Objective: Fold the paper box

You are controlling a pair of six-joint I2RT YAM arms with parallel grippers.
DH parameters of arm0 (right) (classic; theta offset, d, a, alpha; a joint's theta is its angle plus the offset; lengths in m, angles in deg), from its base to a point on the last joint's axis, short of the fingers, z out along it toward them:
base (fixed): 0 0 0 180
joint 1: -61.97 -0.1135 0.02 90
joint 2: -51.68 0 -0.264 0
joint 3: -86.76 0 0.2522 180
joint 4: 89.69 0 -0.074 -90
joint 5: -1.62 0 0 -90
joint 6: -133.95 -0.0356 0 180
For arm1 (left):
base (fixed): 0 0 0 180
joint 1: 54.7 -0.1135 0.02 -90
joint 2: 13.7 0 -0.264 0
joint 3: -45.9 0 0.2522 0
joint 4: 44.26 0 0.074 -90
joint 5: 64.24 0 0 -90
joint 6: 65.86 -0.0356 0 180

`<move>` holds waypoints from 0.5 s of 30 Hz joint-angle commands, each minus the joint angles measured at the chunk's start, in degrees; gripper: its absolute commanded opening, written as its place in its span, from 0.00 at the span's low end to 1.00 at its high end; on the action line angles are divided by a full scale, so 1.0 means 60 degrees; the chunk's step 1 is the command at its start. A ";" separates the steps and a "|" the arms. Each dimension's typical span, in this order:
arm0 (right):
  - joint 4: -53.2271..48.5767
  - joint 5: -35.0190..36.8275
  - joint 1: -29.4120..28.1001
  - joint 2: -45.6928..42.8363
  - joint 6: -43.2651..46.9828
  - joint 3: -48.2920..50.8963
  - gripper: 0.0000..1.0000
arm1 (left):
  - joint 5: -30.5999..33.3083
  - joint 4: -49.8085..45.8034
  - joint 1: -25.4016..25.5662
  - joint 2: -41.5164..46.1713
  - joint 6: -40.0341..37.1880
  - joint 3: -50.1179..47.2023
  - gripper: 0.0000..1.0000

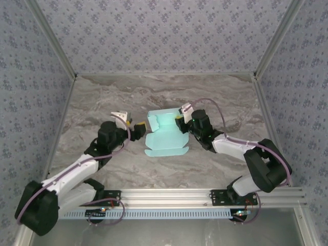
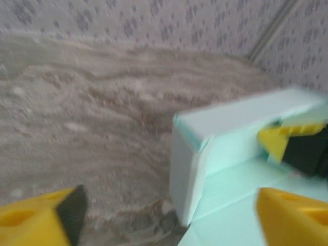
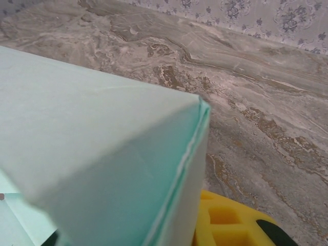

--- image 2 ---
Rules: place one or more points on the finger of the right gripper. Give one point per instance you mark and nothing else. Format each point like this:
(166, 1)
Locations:
(274, 143)

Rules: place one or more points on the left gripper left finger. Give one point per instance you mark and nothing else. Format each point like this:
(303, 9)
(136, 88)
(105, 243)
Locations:
(28, 225)

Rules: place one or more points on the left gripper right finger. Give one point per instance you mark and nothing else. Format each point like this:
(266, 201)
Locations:
(294, 220)

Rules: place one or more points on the light blue paper box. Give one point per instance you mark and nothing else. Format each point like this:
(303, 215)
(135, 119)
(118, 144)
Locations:
(230, 179)

